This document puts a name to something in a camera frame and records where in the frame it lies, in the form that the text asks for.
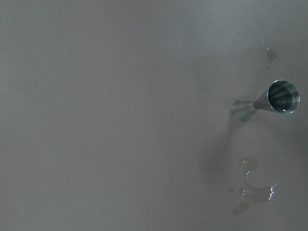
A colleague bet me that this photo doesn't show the steel jigger measuring cup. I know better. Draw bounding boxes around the steel jigger measuring cup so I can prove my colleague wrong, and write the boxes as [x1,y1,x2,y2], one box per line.
[231,80,300,122]

